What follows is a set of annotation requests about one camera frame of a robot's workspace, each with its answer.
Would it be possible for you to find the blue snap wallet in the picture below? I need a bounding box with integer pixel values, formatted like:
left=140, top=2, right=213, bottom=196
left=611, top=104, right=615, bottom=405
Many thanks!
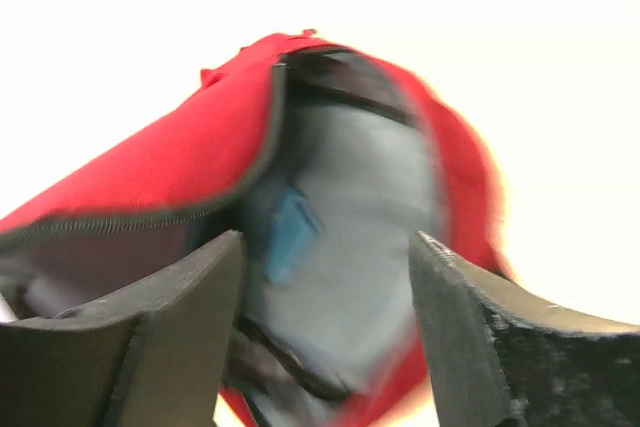
left=263, top=186, right=323, bottom=284

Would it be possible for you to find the red student backpack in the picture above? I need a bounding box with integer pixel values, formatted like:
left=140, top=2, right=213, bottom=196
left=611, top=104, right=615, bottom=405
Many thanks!
left=1, top=34, right=496, bottom=426

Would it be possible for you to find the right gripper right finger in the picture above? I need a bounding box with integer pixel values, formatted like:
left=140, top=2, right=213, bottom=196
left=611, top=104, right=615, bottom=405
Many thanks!
left=409, top=233, right=639, bottom=426

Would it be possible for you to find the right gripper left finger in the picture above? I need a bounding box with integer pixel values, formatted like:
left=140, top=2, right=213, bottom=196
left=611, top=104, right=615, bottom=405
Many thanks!
left=1, top=231, right=246, bottom=426

